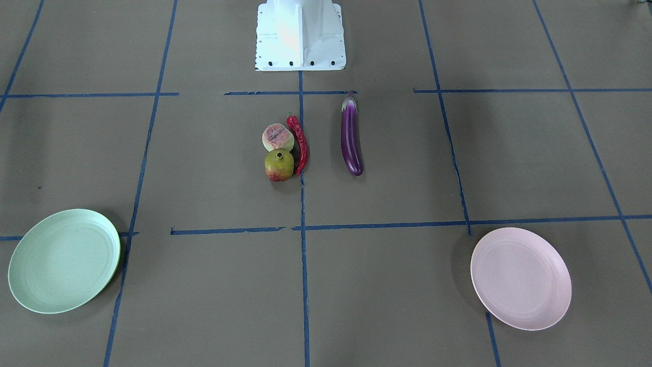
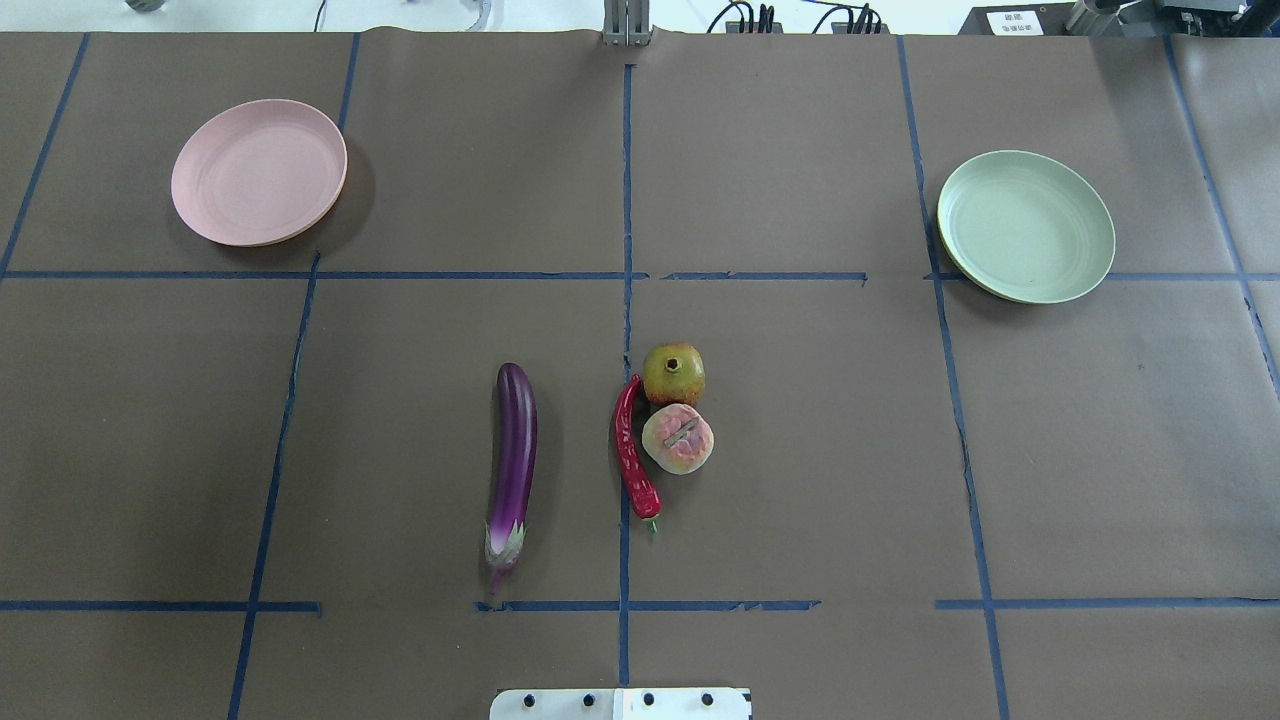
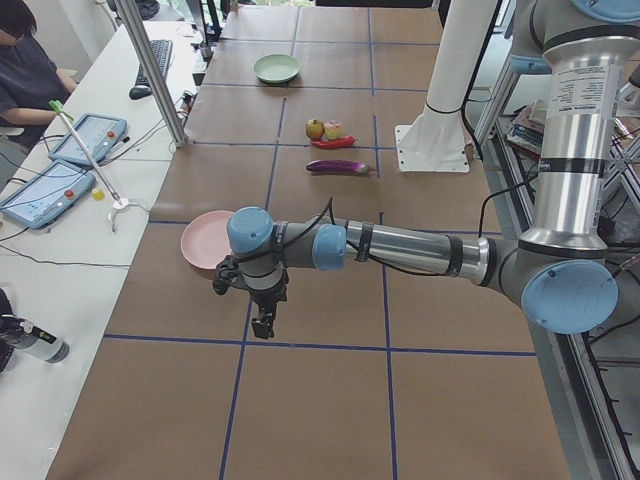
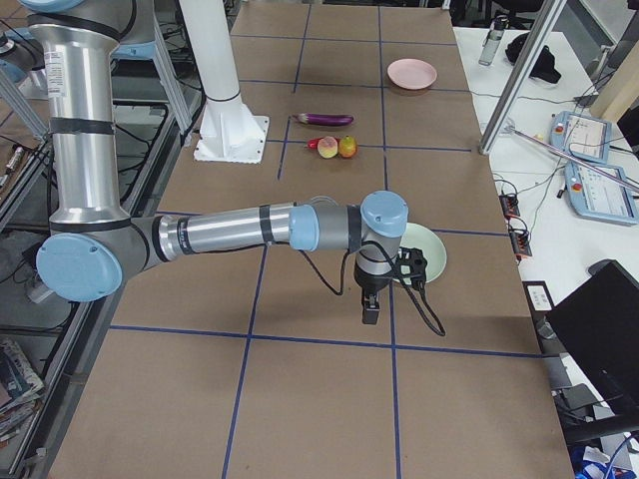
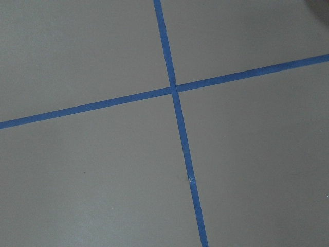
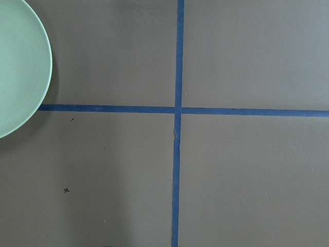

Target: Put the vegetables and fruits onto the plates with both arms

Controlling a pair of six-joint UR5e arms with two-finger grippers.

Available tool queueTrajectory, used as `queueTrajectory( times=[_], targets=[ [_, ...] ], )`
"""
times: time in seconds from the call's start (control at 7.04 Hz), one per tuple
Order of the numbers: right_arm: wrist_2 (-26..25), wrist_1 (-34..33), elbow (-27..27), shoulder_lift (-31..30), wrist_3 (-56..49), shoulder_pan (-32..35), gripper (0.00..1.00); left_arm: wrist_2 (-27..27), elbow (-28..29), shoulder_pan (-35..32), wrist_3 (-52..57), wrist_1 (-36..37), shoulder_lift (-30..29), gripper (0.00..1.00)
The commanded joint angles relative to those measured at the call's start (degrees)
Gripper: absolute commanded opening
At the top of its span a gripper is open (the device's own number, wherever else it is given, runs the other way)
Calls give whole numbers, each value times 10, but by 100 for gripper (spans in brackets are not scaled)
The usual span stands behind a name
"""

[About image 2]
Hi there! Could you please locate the purple eggplant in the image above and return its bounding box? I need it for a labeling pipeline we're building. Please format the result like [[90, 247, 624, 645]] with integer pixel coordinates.
[[485, 363, 538, 594]]

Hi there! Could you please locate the pink peach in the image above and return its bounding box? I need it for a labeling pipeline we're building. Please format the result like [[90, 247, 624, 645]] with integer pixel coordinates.
[[641, 404, 716, 477]]

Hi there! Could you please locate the yellow-green pomegranate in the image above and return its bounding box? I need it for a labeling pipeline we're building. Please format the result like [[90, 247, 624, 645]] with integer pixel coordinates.
[[641, 342, 707, 407]]

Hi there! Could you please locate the pink plate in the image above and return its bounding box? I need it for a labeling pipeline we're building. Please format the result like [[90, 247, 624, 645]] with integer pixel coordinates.
[[170, 99, 349, 249]]

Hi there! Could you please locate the aluminium frame post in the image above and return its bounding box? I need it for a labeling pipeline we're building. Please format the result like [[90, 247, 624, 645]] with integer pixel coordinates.
[[602, 0, 653, 47]]

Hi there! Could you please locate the green plate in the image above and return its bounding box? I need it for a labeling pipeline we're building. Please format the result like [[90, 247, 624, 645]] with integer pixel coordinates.
[[936, 149, 1117, 305]]

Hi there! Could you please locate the red chili pepper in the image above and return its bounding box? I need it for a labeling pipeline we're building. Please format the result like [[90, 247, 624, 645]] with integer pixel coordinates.
[[612, 374, 662, 536]]

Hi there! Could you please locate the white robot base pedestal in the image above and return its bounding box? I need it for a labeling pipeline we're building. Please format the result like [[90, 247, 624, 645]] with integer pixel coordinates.
[[489, 685, 754, 719]]

